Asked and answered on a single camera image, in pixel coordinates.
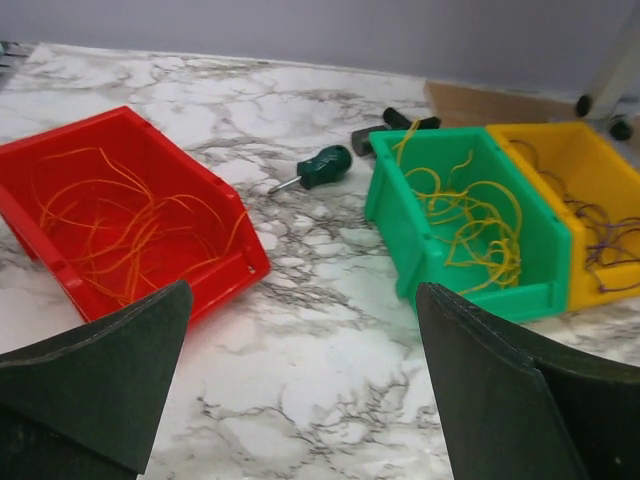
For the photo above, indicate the red plastic bin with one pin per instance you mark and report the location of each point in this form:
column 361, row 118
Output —
column 115, row 210

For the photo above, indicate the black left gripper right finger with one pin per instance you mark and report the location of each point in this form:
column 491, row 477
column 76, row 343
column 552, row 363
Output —
column 514, row 404

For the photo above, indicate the grey metal bracket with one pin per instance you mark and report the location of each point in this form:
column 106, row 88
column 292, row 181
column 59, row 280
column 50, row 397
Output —
column 601, row 105

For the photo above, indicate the wooden board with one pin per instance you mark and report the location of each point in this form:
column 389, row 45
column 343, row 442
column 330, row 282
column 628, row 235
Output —
column 459, row 106

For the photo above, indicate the green plastic bin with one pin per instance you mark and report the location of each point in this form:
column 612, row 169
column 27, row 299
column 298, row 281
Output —
column 452, row 208

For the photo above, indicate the black T-handle tool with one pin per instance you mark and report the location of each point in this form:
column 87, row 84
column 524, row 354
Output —
column 392, row 120

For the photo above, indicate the green handled screwdriver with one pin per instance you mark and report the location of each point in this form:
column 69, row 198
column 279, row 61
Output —
column 330, row 165

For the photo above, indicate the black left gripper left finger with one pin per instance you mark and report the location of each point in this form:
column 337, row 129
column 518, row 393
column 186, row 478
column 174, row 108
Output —
column 86, row 403

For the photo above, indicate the yellow plastic bin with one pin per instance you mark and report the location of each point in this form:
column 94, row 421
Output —
column 595, row 192

